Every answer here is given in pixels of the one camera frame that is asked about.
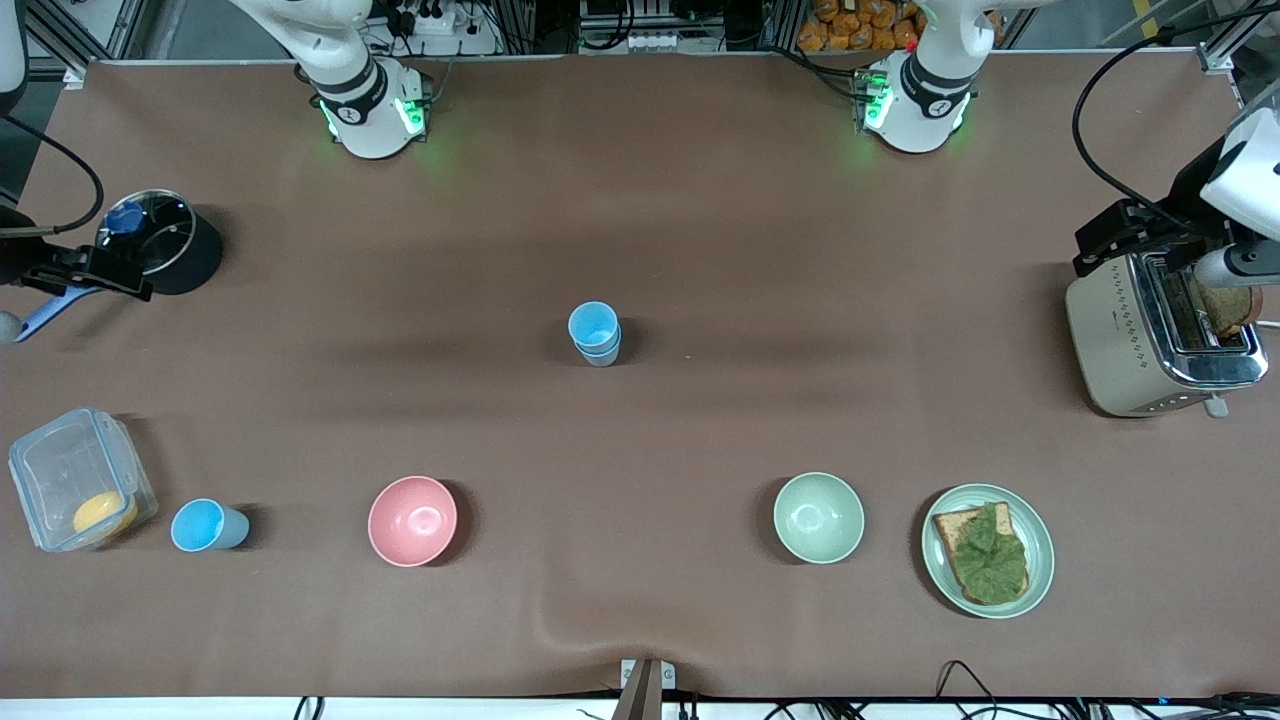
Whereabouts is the white power strip with plugs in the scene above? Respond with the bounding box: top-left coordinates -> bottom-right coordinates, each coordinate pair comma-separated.
385,0 -> 501,56

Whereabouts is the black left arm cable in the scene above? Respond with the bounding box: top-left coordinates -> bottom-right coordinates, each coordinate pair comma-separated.
1072,8 -> 1226,236

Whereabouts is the brown table cloth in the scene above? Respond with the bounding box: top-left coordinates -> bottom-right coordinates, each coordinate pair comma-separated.
0,52 -> 1280,701

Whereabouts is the notched metal rail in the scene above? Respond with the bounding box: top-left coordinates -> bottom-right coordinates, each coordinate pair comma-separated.
1228,68 -> 1280,121

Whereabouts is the black pot blue handle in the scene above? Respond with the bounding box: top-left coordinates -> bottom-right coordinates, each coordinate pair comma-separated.
15,188 -> 226,344

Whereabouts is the round-topped brown bread slice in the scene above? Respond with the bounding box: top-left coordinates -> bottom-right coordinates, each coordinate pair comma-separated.
1195,283 -> 1264,339

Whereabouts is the black looped floor cable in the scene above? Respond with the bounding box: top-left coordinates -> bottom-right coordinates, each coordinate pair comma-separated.
935,659 -> 1003,719

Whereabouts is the metal table edge bracket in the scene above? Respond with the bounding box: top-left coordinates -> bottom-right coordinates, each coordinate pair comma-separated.
620,657 -> 676,720

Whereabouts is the beige chrome toaster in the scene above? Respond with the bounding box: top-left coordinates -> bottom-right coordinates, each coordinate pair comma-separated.
1065,250 -> 1269,419

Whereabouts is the pink bowl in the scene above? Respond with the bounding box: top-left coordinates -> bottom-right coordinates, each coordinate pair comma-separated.
367,475 -> 459,568

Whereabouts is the square brown bread slice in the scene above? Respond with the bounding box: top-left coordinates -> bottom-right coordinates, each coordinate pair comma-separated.
932,502 -> 1031,606

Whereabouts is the green lettuce leaf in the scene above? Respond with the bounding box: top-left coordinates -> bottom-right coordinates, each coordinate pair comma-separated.
950,503 -> 1029,605

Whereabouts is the glass lid blue knob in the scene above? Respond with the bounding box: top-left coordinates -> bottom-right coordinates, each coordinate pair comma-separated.
95,190 -> 196,278

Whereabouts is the bag of orange buns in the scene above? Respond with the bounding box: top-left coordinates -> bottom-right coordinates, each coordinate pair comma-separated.
797,0 -> 926,53

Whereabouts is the pale green plate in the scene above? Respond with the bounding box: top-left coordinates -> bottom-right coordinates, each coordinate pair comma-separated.
921,484 -> 1056,620

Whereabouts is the orange round food piece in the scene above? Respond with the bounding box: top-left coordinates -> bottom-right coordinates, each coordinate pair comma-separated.
72,490 -> 139,536

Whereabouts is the pale green bowl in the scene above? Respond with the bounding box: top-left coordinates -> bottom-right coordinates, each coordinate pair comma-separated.
773,472 -> 866,565

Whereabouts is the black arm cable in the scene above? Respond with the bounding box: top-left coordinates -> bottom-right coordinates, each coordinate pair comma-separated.
1072,8 -> 1226,236
0,113 -> 105,239

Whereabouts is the clear plastic food container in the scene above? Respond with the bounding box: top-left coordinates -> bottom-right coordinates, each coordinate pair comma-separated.
8,405 -> 159,554

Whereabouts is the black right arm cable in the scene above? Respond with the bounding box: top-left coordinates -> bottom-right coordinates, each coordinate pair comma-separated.
0,113 -> 105,239

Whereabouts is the aluminium frame beam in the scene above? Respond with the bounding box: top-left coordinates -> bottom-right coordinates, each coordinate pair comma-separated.
1140,0 -> 1280,76
25,0 -> 136,91

